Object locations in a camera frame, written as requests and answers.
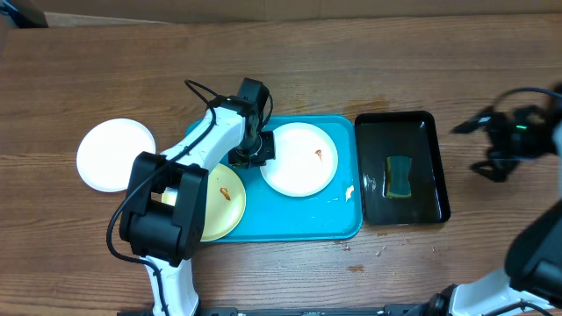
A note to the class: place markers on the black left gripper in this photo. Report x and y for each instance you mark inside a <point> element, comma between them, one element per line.
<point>237,161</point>

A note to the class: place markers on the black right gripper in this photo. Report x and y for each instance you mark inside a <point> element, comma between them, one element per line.
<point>504,165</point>

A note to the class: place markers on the white plate with red stain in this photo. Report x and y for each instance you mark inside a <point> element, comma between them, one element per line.
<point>305,162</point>

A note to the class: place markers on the green yellow sponge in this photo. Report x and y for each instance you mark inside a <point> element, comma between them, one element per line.
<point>397,172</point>

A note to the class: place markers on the white plate front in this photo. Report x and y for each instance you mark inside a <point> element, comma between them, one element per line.
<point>105,156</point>

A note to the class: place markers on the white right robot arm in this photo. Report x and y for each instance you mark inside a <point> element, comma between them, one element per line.
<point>530,279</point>

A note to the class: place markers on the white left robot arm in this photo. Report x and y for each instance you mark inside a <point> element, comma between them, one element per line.
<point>161,220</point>

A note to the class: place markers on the blue plastic tray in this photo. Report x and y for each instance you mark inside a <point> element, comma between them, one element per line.
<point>334,213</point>

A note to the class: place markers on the black rectangular tray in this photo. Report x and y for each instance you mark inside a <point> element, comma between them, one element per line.
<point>407,133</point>

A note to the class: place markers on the yellow green plate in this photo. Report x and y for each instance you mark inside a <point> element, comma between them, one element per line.
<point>225,203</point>

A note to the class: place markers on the brown cardboard backdrop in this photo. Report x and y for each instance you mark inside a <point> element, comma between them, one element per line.
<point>192,11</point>

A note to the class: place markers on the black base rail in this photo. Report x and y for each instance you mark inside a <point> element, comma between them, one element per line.
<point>387,310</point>

